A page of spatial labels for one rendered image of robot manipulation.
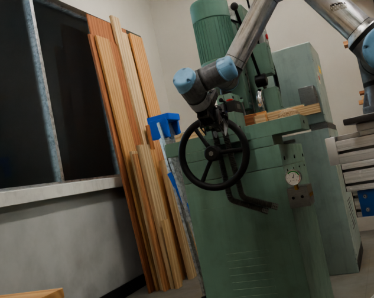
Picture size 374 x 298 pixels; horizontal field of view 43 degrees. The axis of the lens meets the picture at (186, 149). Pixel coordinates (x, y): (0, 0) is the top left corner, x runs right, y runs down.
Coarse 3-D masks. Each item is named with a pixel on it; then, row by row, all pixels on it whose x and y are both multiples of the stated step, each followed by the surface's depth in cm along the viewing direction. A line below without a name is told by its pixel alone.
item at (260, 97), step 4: (256, 92) 222; (260, 92) 221; (256, 96) 220; (260, 96) 220; (256, 100) 220; (260, 100) 219; (264, 100) 224; (260, 104) 220; (264, 104) 224; (260, 108) 220; (264, 108) 221
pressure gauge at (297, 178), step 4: (288, 172) 185; (292, 172) 185; (296, 172) 184; (300, 172) 186; (288, 176) 186; (292, 176) 185; (296, 176) 184; (300, 176) 184; (288, 180) 186; (292, 180) 185; (296, 180) 184; (300, 180) 184; (292, 184) 185; (296, 184) 184; (296, 188) 186
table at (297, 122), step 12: (276, 120) 193; (288, 120) 191; (300, 120) 190; (252, 132) 197; (264, 132) 195; (276, 132) 193; (288, 132) 200; (168, 144) 211; (192, 144) 207; (168, 156) 212
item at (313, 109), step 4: (312, 104) 203; (316, 104) 202; (296, 108) 205; (300, 108) 205; (304, 108) 204; (308, 108) 203; (312, 108) 203; (316, 108) 202; (320, 108) 203; (300, 112) 205; (304, 112) 204; (308, 112) 204; (312, 112) 203; (316, 112) 202; (268, 116) 210; (272, 116) 209; (276, 116) 209; (268, 120) 210
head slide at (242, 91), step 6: (234, 24) 230; (234, 30) 227; (240, 78) 224; (246, 78) 230; (240, 84) 224; (246, 84) 228; (234, 90) 226; (240, 90) 224; (246, 90) 225; (240, 96) 224; (246, 96) 224; (246, 102) 223; (246, 108) 224; (252, 108) 229
